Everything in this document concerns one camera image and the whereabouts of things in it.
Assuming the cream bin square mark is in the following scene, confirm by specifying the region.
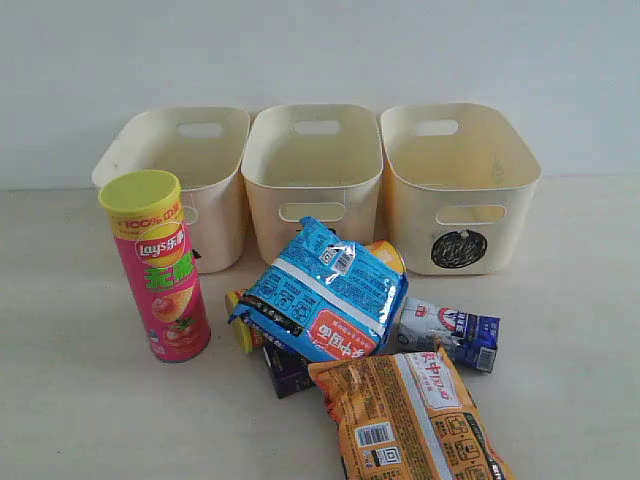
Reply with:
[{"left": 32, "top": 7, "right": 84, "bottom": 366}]
[{"left": 241, "top": 104, "right": 383, "bottom": 263}]

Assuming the orange noodle packet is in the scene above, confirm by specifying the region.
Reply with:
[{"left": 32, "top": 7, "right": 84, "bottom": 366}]
[{"left": 309, "top": 348, "right": 515, "bottom": 480}]

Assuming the pink Lay's chips can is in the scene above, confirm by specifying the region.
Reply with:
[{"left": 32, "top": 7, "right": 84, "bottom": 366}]
[{"left": 98, "top": 170, "right": 211, "bottom": 363}]

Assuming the white blue milk carton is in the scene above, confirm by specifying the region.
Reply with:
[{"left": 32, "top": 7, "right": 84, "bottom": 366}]
[{"left": 397, "top": 298, "right": 500, "bottom": 373}]

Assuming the blue noodle packet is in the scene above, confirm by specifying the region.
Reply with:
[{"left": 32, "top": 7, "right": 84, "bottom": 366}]
[{"left": 233, "top": 216, "right": 409, "bottom": 363}]

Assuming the yellow Lay's chips can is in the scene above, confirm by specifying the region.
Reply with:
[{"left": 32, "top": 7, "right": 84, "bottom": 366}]
[{"left": 225, "top": 240, "right": 406, "bottom": 354}]

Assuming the cream bin triangle mark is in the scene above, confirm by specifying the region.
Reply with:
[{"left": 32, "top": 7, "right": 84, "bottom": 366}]
[{"left": 92, "top": 107, "right": 250, "bottom": 274}]

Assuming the purple small box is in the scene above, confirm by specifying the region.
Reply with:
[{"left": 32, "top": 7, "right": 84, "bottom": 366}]
[{"left": 262, "top": 343, "right": 315, "bottom": 399}]

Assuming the cream bin circle mark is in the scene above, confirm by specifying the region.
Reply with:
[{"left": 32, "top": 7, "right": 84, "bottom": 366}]
[{"left": 379, "top": 103, "right": 542, "bottom": 275}]

